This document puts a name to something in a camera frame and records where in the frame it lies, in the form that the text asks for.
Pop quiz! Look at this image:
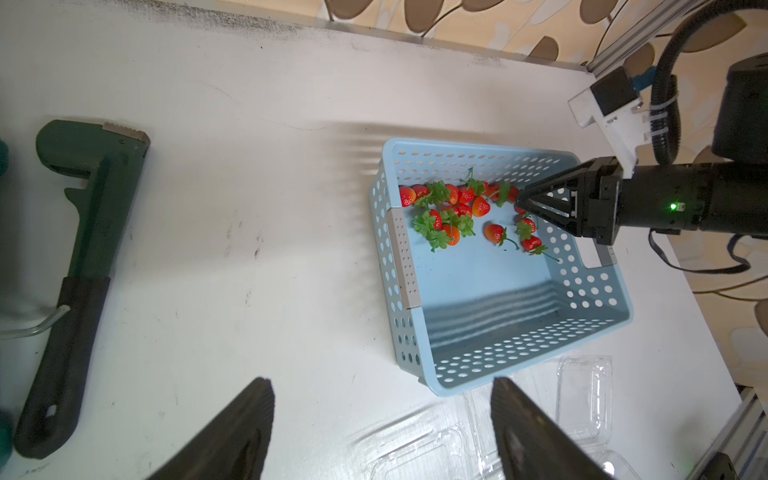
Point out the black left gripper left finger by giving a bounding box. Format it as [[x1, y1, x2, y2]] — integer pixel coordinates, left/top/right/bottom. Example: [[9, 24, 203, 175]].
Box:
[[150, 377, 275, 479]]

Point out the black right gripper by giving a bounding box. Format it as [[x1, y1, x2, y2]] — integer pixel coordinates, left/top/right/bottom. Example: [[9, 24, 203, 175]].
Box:
[[517, 157, 623, 245]]

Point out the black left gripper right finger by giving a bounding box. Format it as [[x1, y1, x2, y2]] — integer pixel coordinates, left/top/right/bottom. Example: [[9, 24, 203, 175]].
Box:
[[490, 377, 610, 480]]

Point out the strawberry cluster with green leaves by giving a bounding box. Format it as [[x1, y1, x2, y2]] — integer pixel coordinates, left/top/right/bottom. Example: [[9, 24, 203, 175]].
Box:
[[399, 168, 519, 252]]

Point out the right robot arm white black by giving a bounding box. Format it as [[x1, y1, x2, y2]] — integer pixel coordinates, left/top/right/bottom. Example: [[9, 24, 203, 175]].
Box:
[[516, 54, 767, 245]]

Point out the clear clamshell container middle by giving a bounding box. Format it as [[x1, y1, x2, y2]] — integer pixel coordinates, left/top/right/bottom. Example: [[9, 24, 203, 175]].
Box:
[[349, 386, 505, 479]]

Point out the clear clamshell container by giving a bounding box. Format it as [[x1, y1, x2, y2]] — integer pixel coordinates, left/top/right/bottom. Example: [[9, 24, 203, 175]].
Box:
[[555, 356, 613, 448], [349, 386, 505, 479]]

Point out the clear clamshell container right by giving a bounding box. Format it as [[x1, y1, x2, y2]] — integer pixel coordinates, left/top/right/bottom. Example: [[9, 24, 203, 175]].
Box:
[[555, 356, 613, 448]]

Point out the light blue perforated plastic basket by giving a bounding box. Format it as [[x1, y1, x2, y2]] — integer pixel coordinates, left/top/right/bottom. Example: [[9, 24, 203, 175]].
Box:
[[369, 138, 633, 396]]

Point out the green tool case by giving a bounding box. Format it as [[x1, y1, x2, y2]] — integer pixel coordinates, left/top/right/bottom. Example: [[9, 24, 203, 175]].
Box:
[[0, 137, 14, 469]]

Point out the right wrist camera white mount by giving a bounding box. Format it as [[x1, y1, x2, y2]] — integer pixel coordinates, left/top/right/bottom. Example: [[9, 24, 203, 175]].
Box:
[[568, 66, 651, 179]]

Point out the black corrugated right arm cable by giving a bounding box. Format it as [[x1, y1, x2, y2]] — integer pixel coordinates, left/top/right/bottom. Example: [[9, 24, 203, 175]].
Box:
[[649, 0, 768, 167]]

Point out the aluminium frame post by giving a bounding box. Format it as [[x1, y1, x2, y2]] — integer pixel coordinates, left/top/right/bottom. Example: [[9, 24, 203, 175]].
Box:
[[585, 0, 707, 77]]

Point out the metal case handle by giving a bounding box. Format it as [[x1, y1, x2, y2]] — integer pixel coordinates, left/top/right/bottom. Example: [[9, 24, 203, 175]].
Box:
[[1, 305, 71, 340]]

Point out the green pipe wrench black handle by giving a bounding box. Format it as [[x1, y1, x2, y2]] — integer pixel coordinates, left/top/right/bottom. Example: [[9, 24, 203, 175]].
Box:
[[14, 120, 151, 459]]

